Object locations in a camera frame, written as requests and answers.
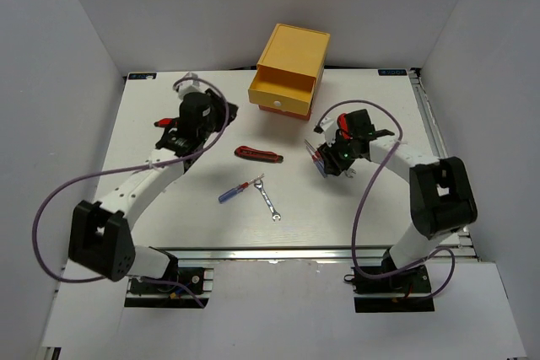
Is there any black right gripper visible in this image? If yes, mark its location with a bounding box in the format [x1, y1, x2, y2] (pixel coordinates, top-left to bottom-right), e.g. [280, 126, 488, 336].
[318, 132, 358, 177]

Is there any red-orange drawer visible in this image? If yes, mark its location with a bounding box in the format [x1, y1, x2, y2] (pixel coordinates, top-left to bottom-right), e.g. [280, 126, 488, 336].
[258, 105, 311, 121]

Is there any silver open-end wrench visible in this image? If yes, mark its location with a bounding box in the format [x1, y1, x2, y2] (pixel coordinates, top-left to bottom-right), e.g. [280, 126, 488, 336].
[343, 168, 356, 178]

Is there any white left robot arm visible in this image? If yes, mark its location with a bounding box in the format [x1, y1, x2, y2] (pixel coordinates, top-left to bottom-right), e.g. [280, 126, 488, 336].
[68, 89, 238, 292]

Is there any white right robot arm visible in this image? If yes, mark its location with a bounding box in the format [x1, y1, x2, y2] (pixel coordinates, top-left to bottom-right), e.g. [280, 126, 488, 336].
[314, 109, 478, 292]

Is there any red knife far left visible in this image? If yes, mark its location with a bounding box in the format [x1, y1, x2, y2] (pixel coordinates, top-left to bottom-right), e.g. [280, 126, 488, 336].
[154, 118, 177, 128]

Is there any black red utility knife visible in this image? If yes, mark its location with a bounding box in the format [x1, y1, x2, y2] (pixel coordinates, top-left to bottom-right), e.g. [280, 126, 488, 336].
[234, 145, 284, 164]

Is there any yellow drawer cabinet shell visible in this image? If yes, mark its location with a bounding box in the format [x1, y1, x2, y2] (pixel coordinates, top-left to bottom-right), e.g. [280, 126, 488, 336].
[256, 24, 331, 79]

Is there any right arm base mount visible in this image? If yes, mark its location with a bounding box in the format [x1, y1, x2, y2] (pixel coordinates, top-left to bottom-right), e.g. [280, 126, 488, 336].
[343, 266, 435, 314]

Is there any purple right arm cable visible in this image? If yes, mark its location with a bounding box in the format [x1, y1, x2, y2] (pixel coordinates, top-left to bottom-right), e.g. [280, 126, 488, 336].
[314, 100, 456, 304]

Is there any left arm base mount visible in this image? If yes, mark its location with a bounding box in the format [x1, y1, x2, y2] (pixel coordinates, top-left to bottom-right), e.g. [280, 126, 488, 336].
[124, 266, 213, 309]

